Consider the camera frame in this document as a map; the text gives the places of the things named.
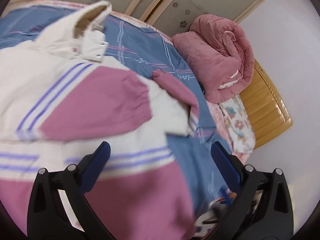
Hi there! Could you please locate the rolled pink quilt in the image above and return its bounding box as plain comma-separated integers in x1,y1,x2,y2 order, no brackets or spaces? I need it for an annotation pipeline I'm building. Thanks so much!
171,14,255,103

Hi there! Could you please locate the floral white blanket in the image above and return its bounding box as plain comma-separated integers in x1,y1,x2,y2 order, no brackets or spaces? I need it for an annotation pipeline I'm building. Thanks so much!
207,95,255,164

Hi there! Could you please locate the blue striped bed sheet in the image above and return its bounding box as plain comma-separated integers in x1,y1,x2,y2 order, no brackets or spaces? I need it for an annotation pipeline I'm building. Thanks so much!
1,5,231,216

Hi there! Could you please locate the pink and white hooded jacket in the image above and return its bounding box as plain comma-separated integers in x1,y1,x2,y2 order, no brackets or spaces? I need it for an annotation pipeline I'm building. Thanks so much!
1,1,199,239

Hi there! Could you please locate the wooden bed headboard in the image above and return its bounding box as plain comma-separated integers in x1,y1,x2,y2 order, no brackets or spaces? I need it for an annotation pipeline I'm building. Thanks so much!
240,61,293,149

